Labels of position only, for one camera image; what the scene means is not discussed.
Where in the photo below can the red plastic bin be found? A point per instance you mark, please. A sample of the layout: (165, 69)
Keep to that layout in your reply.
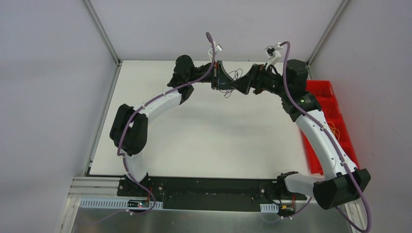
(323, 91)

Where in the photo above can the right white cable duct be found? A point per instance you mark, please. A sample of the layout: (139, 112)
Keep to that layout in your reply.
(269, 208)

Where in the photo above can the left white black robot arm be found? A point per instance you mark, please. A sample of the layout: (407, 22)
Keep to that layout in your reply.
(129, 131)

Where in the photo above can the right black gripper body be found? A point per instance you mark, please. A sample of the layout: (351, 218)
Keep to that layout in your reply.
(256, 78)

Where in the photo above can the left white cable duct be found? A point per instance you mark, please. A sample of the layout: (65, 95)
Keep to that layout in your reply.
(131, 204)

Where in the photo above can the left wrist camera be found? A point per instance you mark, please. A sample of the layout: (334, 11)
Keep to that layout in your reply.
(214, 51)

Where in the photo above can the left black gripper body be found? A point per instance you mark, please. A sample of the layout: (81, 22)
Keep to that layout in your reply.
(217, 74)

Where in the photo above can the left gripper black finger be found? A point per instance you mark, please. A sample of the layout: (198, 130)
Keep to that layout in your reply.
(223, 75)
(226, 85)

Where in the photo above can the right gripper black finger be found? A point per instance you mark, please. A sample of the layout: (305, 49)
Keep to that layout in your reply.
(248, 78)
(249, 90)

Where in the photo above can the white cable duct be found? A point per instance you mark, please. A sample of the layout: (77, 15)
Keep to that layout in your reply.
(269, 208)
(131, 204)

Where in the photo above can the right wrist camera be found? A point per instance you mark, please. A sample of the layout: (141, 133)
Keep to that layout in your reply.
(273, 54)

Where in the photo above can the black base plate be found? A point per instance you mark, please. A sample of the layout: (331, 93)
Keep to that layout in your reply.
(208, 194)

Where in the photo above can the aluminium frame rail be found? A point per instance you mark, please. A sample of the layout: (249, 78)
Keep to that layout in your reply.
(102, 186)

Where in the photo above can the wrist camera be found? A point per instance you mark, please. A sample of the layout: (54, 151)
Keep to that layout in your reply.
(273, 54)
(214, 51)

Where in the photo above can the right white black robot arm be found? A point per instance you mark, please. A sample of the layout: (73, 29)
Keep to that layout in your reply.
(343, 181)

